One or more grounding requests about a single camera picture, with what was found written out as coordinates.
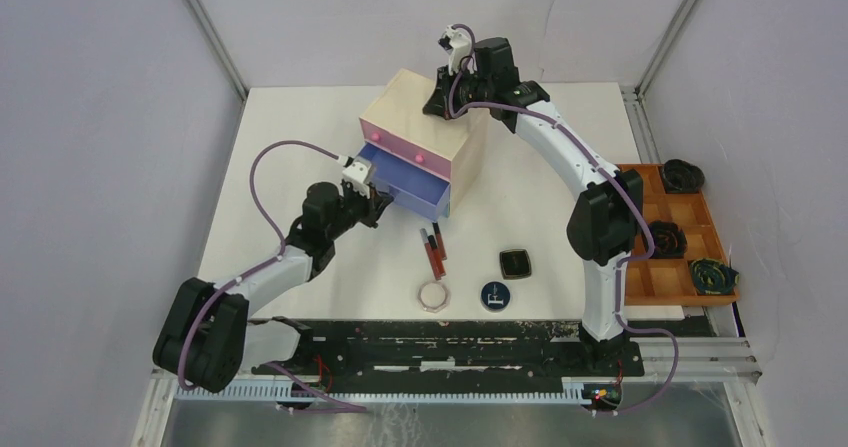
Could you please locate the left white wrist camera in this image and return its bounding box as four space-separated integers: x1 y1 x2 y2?
337 155 374 198

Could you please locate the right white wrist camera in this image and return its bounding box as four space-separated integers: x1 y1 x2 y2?
438 23 476 75

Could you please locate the white slotted cable duct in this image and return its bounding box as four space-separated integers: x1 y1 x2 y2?
173 376 624 407

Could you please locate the black coiled band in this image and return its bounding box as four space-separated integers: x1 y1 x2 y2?
659 159 705 194
648 220 688 259

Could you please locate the black coiled band top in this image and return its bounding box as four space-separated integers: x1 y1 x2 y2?
659 159 705 194

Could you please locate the purple drawer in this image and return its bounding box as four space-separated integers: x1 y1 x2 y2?
358 144 451 222

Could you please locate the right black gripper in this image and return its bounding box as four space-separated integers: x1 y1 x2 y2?
426 64 493 122

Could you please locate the round dark blue jar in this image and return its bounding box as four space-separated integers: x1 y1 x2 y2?
480 281 512 313

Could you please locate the orange wooden compartment tray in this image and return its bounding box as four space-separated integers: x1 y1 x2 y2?
620 159 740 307

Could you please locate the black square compact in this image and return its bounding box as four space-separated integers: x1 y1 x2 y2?
498 249 532 280

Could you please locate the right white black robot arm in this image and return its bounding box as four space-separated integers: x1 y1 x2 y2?
422 25 648 375

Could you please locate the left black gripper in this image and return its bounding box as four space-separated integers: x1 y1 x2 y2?
327 182 393 241

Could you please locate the pastel wooden drawer chest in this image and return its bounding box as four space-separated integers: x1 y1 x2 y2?
359 69 488 216

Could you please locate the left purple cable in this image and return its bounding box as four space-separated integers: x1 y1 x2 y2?
176 140 369 415

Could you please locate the green yellow coiled band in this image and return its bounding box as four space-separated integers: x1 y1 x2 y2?
688 258 740 296

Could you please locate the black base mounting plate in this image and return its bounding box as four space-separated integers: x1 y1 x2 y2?
250 315 717 396

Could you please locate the silver red mascara tube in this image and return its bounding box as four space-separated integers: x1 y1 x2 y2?
419 228 440 280

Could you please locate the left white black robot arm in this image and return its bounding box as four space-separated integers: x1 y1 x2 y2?
152 181 393 393

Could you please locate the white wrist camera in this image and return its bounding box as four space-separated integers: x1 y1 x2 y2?
438 23 476 75
337 155 374 198

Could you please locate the black coiled band middle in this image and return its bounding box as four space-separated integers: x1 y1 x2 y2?
648 220 688 259

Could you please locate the dark red lip gloss tube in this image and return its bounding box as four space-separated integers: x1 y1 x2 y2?
432 222 447 260

